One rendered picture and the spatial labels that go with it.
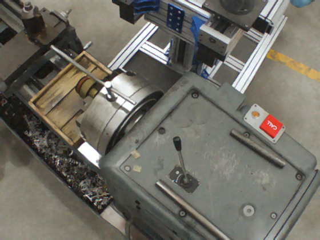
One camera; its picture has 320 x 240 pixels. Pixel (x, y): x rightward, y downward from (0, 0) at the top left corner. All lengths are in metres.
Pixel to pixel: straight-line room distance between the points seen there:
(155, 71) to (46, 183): 1.04
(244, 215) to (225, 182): 0.11
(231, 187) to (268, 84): 1.79
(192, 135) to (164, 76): 1.34
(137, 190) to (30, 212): 1.45
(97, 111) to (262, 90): 1.76
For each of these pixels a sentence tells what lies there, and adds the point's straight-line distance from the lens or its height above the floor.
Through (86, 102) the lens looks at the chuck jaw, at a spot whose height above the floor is 1.11.
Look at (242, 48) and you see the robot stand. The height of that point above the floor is 0.21.
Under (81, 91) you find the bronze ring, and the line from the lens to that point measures 1.34.
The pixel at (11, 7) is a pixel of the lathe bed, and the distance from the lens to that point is 2.06.
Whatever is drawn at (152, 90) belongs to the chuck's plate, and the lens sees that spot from 1.21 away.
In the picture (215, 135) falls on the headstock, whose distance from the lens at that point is 1.11.
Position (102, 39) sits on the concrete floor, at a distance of 2.86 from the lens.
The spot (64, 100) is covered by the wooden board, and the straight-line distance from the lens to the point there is 1.59.
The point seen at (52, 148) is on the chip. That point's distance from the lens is 1.84.
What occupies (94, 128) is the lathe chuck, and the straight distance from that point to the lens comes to 1.19.
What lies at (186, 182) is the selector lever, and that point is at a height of 1.27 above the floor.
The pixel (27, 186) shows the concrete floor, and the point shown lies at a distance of 2.45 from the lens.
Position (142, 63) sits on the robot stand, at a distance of 2.46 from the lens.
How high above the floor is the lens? 2.26
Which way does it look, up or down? 65 degrees down
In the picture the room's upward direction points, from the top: 5 degrees clockwise
